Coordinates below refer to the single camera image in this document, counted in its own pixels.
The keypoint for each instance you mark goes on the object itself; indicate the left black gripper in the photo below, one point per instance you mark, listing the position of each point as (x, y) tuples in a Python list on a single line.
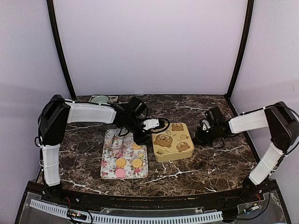
[(141, 140)]

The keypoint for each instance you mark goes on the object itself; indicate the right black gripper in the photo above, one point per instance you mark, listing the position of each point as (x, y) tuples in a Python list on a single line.
[(199, 139)]

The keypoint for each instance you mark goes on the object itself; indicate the gold cookie tin box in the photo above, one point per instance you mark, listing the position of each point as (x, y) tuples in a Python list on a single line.
[(163, 155)]

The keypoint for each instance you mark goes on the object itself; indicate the silver tin lid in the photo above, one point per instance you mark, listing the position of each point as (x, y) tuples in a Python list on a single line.
[(175, 138)]

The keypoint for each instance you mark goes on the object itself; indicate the metal serving tongs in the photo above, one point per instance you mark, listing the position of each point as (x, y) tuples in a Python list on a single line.
[(116, 141)]

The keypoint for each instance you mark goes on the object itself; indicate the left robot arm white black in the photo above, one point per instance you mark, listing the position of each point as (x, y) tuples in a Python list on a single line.
[(60, 113)]

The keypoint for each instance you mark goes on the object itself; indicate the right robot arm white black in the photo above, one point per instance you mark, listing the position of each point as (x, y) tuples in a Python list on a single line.
[(279, 121)]

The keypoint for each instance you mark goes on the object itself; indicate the round waffle cookie right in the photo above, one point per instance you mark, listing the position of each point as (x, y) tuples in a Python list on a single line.
[(137, 163)]

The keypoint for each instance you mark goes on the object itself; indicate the floral rectangular tray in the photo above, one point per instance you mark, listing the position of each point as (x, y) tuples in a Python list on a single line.
[(108, 165)]

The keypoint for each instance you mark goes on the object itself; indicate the pink macaron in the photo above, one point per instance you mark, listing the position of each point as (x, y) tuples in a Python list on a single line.
[(120, 173)]

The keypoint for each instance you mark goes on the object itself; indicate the floral square coaster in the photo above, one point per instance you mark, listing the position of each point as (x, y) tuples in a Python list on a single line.
[(112, 99)]

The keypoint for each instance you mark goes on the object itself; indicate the green ceramic bowl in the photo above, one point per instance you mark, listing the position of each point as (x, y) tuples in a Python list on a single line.
[(99, 99)]

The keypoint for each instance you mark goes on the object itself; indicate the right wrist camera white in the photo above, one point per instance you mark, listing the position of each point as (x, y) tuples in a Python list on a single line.
[(205, 125)]

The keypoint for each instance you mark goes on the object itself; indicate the white cable duct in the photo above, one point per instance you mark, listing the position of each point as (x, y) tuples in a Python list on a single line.
[(122, 216)]

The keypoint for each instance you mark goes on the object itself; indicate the right black frame post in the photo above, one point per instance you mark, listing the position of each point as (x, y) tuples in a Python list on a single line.
[(241, 50)]

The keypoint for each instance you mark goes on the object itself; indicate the black frame post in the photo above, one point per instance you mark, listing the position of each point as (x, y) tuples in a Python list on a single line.
[(59, 48), (241, 50)]

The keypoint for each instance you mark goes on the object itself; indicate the left black frame post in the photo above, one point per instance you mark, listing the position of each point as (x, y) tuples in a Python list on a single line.
[(59, 48)]

